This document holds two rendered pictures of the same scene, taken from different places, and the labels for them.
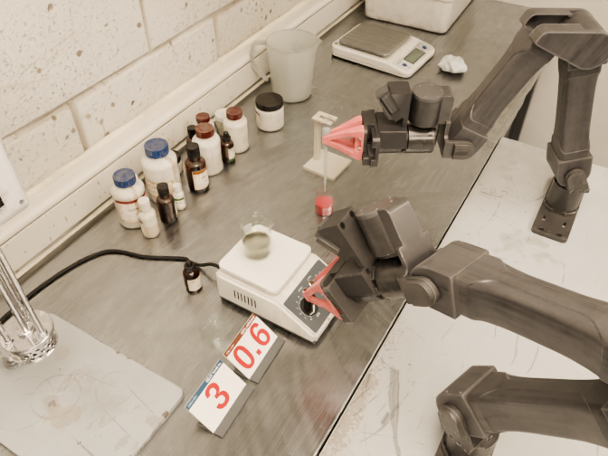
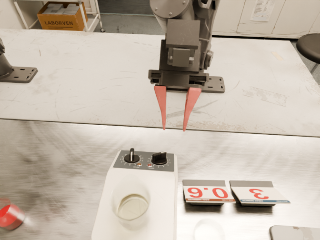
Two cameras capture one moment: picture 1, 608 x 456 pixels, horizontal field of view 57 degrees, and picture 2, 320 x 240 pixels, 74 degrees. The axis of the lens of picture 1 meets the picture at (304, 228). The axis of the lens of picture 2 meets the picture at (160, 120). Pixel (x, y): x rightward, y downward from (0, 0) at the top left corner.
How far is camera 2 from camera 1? 79 cm
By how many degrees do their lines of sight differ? 72
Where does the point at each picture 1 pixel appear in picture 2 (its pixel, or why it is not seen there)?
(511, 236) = (35, 90)
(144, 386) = not seen: outside the picture
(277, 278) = (159, 179)
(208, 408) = (270, 194)
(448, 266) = not seen: outside the picture
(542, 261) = (55, 76)
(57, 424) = not seen: outside the picture
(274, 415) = (235, 160)
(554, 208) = (8, 72)
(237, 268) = (166, 223)
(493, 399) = (211, 23)
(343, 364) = (177, 140)
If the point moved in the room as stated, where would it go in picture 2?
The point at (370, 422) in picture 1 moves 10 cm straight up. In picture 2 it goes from (203, 117) to (210, 89)
